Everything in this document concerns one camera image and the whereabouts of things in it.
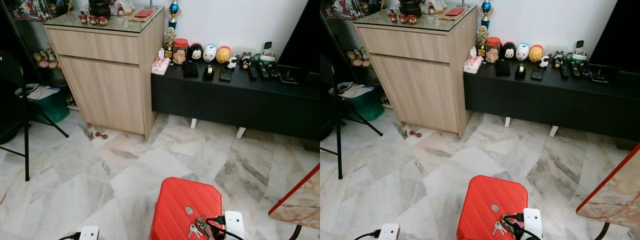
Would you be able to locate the dark key bunch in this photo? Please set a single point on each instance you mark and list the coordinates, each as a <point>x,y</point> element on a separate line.
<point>202,225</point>
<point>506,225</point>

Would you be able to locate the red plastic stool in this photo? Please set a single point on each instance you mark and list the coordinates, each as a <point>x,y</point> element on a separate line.
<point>485,197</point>
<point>175,200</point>

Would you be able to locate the black table leg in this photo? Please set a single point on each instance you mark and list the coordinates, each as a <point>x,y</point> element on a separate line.
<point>296,232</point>
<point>602,231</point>

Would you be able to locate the marble table top red edge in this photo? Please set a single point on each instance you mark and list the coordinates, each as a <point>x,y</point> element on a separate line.
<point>615,195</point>
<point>300,202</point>

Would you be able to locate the black low console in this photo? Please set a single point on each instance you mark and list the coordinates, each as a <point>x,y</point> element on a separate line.
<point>235,102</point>
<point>550,102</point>

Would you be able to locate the small red floor object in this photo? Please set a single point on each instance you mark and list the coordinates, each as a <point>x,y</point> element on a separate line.
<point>414,133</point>
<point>101,135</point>

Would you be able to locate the black folding chair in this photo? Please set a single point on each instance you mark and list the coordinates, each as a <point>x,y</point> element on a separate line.
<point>26,130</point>
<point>339,130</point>

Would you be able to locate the black remote control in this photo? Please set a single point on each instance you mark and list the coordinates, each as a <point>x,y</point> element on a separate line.
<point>274,70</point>
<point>576,69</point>
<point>585,68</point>
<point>253,72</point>
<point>565,71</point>
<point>264,71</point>

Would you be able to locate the black pouch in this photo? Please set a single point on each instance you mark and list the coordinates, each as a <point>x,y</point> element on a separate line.
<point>190,69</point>
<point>503,67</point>

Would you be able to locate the small panda figure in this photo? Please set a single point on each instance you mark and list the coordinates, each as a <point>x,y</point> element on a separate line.
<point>232,63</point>
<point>544,61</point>

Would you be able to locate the black toy figure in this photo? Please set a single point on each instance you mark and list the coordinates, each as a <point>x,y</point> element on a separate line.
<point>246,61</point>
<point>559,59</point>

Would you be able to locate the pink tissue pack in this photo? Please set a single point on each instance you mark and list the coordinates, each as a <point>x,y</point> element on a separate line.
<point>473,64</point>
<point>160,65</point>

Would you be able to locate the light wooden cabinet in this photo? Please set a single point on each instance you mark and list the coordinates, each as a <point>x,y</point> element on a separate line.
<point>107,85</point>
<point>420,85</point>

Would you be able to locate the orange round plush toy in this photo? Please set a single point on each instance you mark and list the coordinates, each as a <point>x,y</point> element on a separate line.
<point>536,53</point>
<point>223,55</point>

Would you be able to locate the white round plush toy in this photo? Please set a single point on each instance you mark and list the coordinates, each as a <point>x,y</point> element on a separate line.
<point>522,52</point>
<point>210,53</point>

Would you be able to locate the black round plush toy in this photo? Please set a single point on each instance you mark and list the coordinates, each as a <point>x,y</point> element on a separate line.
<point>195,52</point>
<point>508,51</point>

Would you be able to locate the red lid jar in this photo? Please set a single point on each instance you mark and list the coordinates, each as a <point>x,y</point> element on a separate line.
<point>493,51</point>
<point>180,52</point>

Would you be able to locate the green bin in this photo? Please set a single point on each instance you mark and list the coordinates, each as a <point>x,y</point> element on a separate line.
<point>52,107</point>
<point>367,105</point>

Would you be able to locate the gold trophy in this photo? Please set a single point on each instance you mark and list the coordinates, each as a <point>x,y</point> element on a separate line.
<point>482,39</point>
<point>170,40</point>

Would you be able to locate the black television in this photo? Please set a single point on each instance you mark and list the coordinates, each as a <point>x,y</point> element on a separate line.
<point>620,35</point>
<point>302,35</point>

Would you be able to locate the glass display cabinet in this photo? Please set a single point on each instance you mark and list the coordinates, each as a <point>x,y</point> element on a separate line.
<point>35,45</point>
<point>345,45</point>

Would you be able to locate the blue trophy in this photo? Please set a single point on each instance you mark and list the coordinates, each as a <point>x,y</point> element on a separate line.
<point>486,7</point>
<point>173,8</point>

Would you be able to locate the small red cup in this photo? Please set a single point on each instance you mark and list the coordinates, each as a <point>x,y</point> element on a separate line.
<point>393,18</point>
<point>83,20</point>
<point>402,19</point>
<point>92,20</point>
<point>102,21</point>
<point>412,20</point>

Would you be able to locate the black teapot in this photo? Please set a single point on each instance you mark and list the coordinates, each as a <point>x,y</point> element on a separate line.
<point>100,7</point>
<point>410,6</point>

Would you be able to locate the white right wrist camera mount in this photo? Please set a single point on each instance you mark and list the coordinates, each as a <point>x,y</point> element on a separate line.
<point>533,222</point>
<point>234,225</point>

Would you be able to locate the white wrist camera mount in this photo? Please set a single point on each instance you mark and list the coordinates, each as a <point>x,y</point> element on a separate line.
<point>234,225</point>
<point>90,234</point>
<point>533,222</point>
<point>390,232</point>

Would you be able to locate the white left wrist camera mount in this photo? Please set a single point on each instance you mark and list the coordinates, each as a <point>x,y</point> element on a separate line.
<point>390,232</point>
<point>90,234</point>

